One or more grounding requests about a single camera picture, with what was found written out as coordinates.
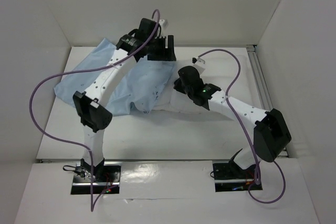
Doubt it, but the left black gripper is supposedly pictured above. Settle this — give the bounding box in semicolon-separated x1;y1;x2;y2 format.
146;34;175;61

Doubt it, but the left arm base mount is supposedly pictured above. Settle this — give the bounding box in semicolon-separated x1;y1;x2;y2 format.
62;162;121;195

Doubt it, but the white pillow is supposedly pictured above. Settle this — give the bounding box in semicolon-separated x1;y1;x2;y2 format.
153;58;226;114

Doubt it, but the light blue pillowcase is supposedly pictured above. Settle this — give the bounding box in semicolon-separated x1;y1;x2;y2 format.
54;39;176;116

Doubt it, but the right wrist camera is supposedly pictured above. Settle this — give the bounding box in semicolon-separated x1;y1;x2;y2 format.
192;57;206;75

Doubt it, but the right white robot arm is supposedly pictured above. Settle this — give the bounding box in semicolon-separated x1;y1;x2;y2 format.
174;66;291;178

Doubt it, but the aluminium frame rail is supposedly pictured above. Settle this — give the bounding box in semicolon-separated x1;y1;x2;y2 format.
247;46;291;162

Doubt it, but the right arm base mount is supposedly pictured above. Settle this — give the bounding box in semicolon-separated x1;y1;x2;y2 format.
209;161;262;193

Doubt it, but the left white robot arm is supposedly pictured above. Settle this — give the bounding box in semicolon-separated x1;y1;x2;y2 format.
73;18;176;182

